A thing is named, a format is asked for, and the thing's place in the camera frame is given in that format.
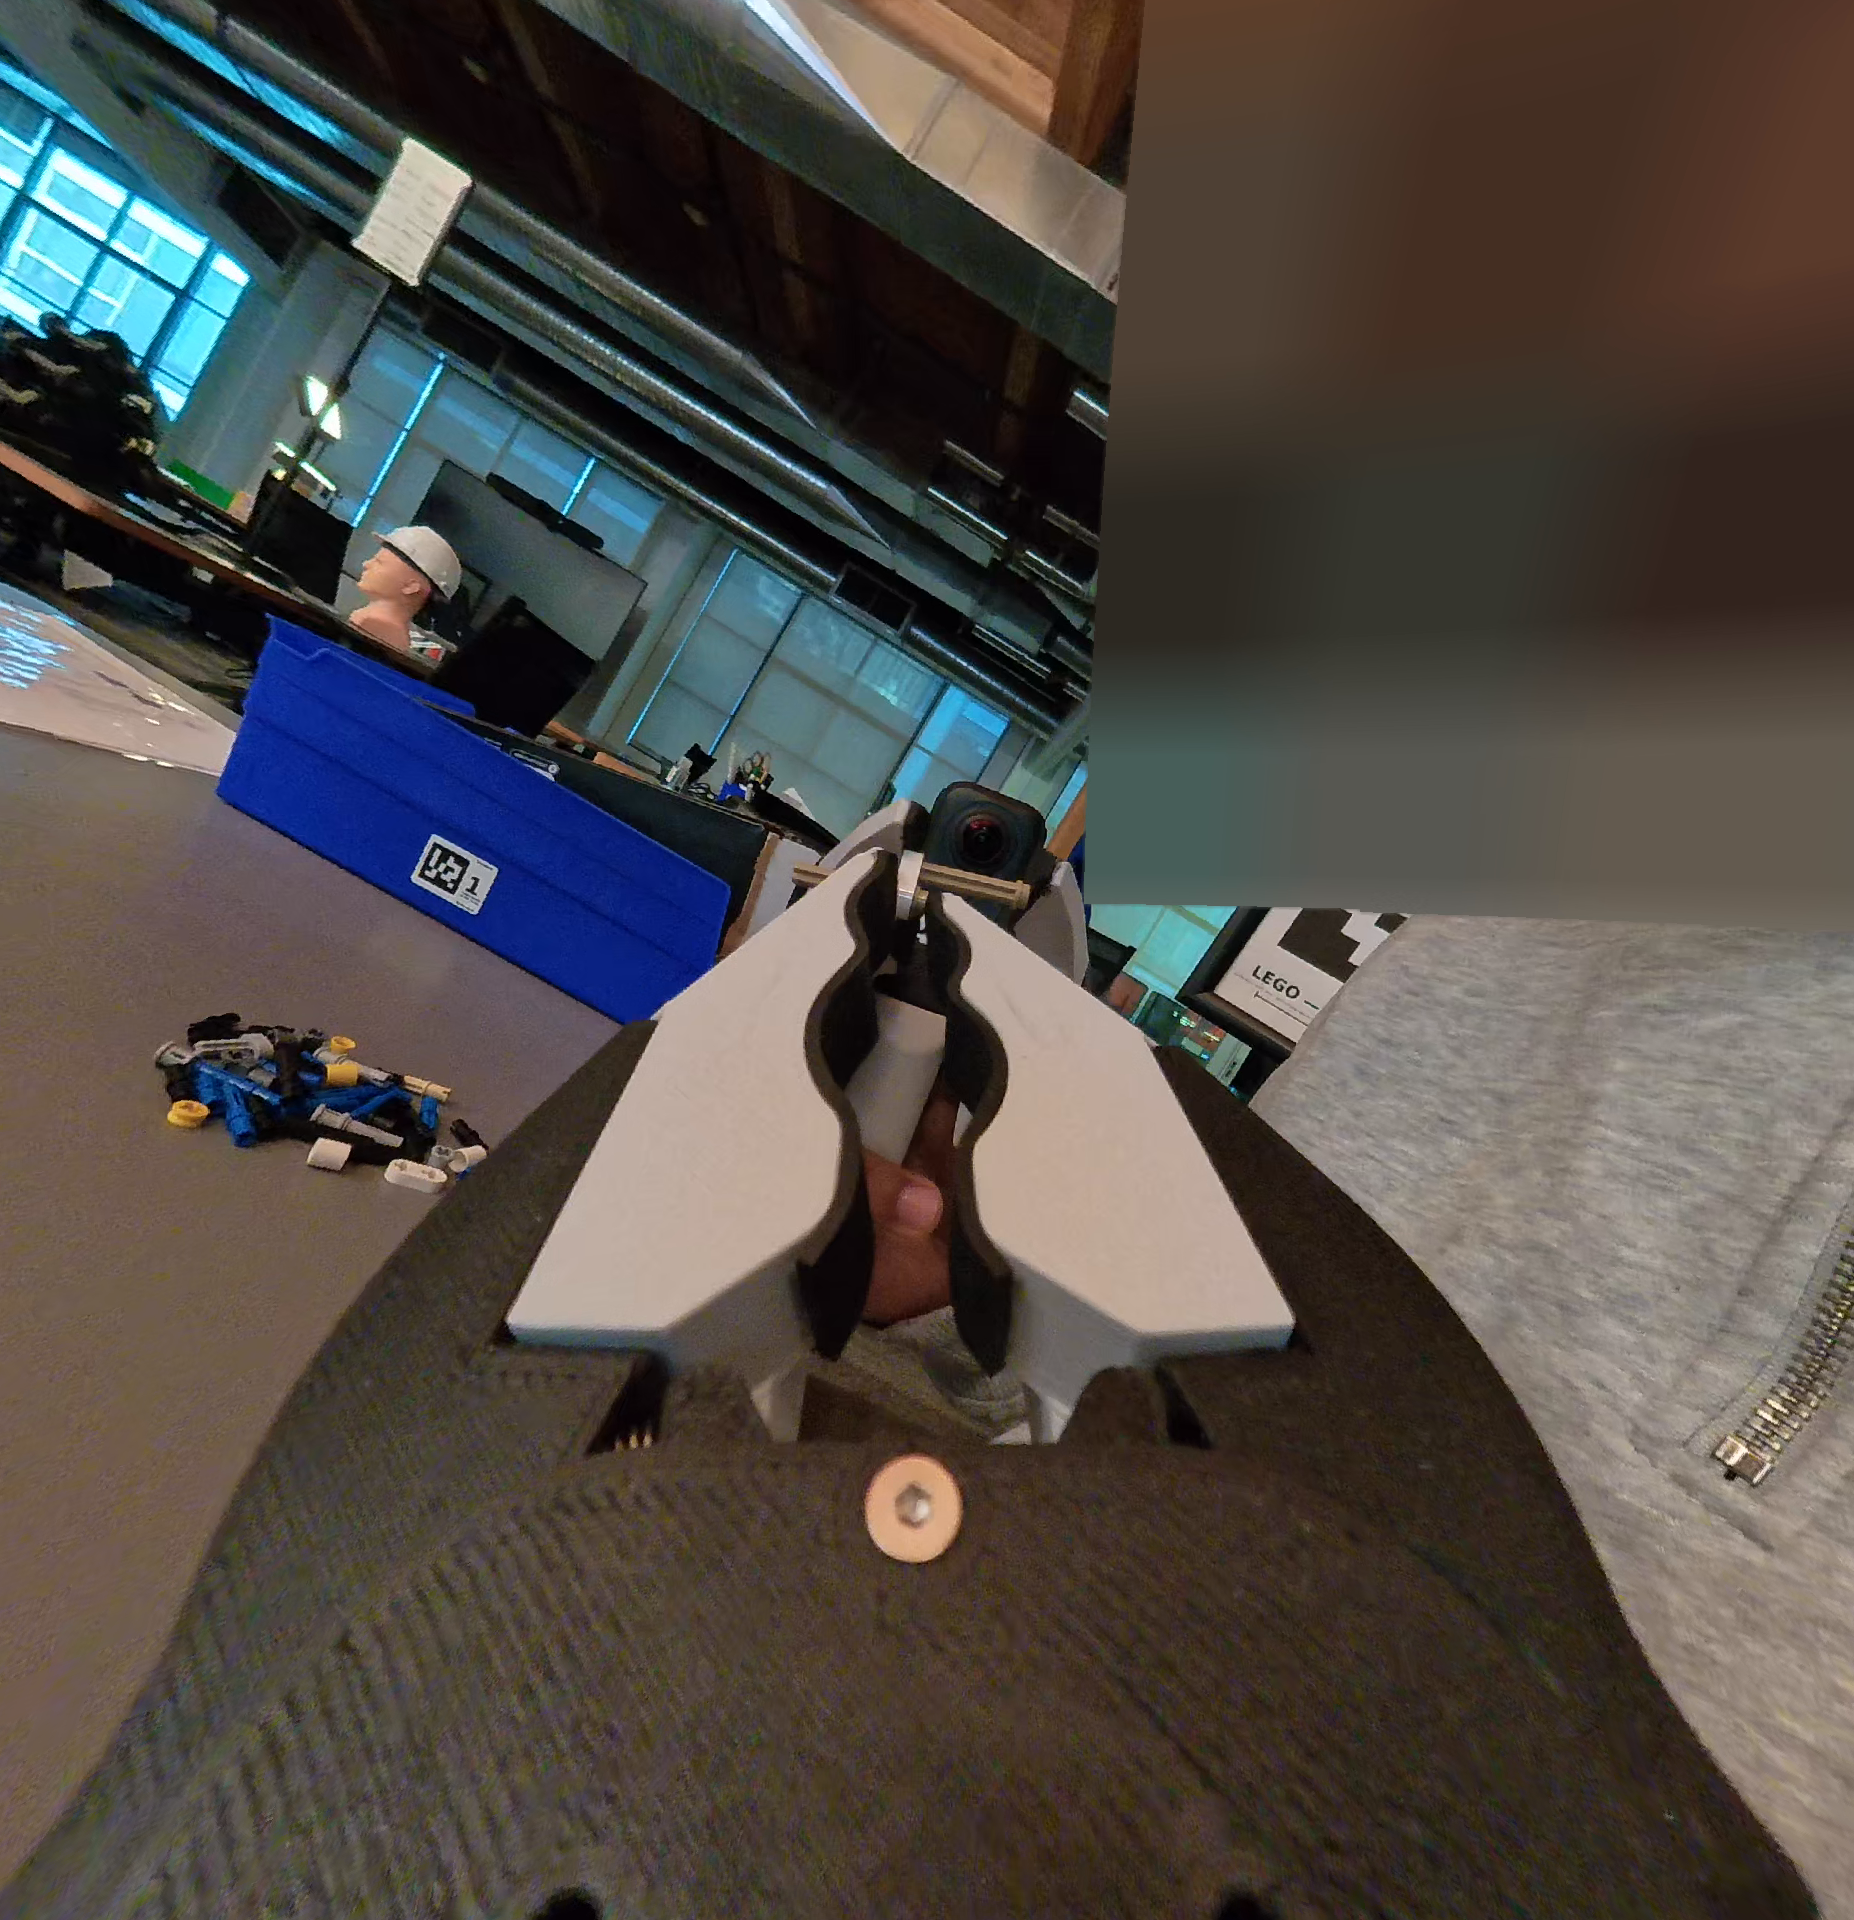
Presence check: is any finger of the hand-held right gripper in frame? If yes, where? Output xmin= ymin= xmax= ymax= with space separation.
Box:
xmin=1018 ymin=853 xmax=1092 ymax=994
xmin=820 ymin=799 xmax=930 ymax=905

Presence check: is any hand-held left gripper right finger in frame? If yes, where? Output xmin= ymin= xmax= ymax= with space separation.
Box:
xmin=928 ymin=892 xmax=1300 ymax=1446

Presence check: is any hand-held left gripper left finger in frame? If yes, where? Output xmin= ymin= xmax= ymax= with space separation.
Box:
xmin=501 ymin=852 xmax=887 ymax=1446

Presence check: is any tan lego axle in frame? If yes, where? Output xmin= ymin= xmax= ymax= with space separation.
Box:
xmin=792 ymin=865 xmax=1037 ymax=905

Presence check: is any person's right forearm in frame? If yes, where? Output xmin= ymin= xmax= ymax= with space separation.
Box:
xmin=838 ymin=1318 xmax=1037 ymax=1446

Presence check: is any heap of small lego pins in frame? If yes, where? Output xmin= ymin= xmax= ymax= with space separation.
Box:
xmin=152 ymin=1010 xmax=493 ymax=1196

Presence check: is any person's right hand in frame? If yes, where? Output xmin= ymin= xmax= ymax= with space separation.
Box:
xmin=863 ymin=1092 xmax=972 ymax=1328

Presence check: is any framed black white poster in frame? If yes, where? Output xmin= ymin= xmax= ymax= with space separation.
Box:
xmin=1180 ymin=907 xmax=1414 ymax=1054

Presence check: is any person's grey hoodie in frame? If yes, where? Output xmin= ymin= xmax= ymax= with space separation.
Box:
xmin=1249 ymin=915 xmax=1854 ymax=1920

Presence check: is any blue plastic bin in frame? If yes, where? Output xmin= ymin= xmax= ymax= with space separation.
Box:
xmin=214 ymin=610 xmax=738 ymax=1024

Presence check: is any white hard hat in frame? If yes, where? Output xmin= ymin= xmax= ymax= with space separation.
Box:
xmin=374 ymin=524 xmax=466 ymax=602

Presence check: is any mannequin head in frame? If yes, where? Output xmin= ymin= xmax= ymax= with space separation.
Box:
xmin=344 ymin=543 xmax=438 ymax=651

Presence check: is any black computer monitor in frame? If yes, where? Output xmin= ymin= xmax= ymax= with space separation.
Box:
xmin=252 ymin=472 xmax=354 ymax=602

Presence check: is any standing lamp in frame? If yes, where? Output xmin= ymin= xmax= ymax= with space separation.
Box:
xmin=275 ymin=372 xmax=354 ymax=512

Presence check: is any hanging white paper sign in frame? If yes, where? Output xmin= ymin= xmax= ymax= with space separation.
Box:
xmin=352 ymin=139 xmax=478 ymax=284

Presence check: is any white instruction sheet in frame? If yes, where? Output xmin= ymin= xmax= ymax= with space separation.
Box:
xmin=0 ymin=566 xmax=245 ymax=776

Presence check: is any long wooden desk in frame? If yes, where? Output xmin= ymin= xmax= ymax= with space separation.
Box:
xmin=0 ymin=418 xmax=360 ymax=631

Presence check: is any large wall screen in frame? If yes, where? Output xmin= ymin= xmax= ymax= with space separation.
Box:
xmin=415 ymin=457 xmax=652 ymax=662

